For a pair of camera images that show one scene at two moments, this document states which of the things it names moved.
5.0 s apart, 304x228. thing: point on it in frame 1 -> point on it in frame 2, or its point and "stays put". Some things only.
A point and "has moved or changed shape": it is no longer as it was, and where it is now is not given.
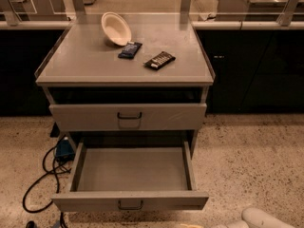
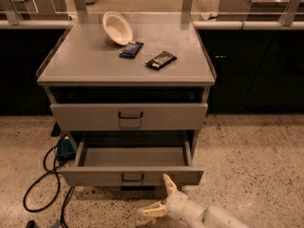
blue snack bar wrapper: x=130 y=49 stays put
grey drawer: x=127 y=117 stays put
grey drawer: x=120 y=179 has moved or changed shape
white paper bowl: x=116 y=29 stays put
